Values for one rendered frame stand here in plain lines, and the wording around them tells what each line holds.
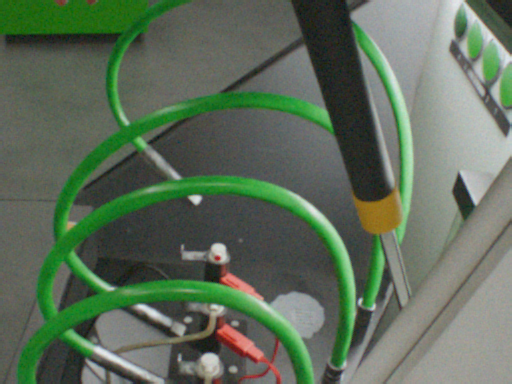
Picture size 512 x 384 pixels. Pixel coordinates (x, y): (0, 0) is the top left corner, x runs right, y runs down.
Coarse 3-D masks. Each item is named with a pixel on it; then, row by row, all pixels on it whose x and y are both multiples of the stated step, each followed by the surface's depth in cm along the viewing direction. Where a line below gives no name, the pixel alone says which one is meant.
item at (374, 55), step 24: (168, 0) 63; (192, 0) 62; (288, 0) 58; (144, 24) 66; (120, 48) 69; (360, 48) 58; (384, 72) 58; (120, 120) 74; (408, 120) 61; (144, 144) 76; (408, 144) 62; (408, 168) 63; (408, 192) 64
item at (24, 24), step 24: (0, 0) 356; (24, 0) 359; (48, 0) 363; (72, 0) 367; (120, 0) 374; (144, 0) 378; (0, 24) 364; (24, 24) 368; (48, 24) 372; (72, 24) 376; (96, 24) 380; (120, 24) 384
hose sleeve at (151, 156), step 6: (144, 150) 75; (150, 150) 76; (144, 156) 76; (150, 156) 75; (156, 156) 76; (150, 162) 76; (156, 162) 76; (162, 162) 76; (156, 168) 76; (162, 168) 76; (168, 168) 76; (162, 174) 76; (168, 174) 76; (174, 174) 76; (168, 180) 76
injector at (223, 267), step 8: (208, 256) 70; (208, 264) 70; (216, 264) 69; (224, 264) 70; (208, 272) 70; (216, 272) 70; (224, 272) 70; (192, 280) 73; (208, 280) 71; (216, 280) 71
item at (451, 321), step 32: (480, 224) 21; (448, 256) 22; (480, 256) 21; (448, 288) 22; (480, 288) 20; (416, 320) 23; (448, 320) 22; (480, 320) 19; (384, 352) 25; (416, 352) 23; (448, 352) 20; (480, 352) 18
